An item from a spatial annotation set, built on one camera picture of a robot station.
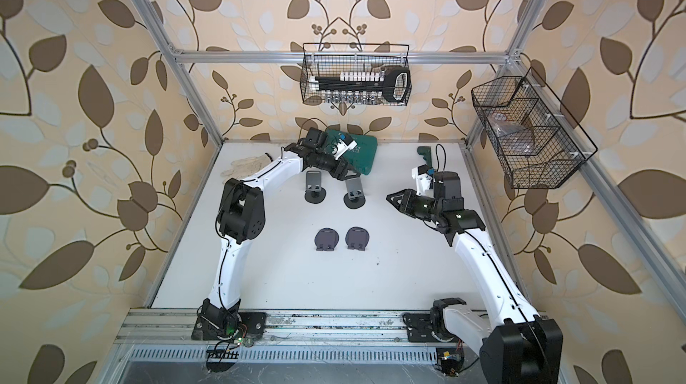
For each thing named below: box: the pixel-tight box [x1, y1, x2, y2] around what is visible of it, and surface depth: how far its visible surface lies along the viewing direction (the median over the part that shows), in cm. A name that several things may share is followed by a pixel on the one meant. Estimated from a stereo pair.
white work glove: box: [220, 152, 274, 183], surface depth 114 cm
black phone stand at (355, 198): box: [343, 177, 366, 209], surface depth 98 cm
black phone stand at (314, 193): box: [304, 169, 327, 205], surface depth 101 cm
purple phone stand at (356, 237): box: [344, 226, 370, 251], surface depth 93 cm
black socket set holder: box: [309, 67, 409, 105], surface depth 86 cm
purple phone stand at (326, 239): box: [314, 226, 340, 251], surface depth 93 cm
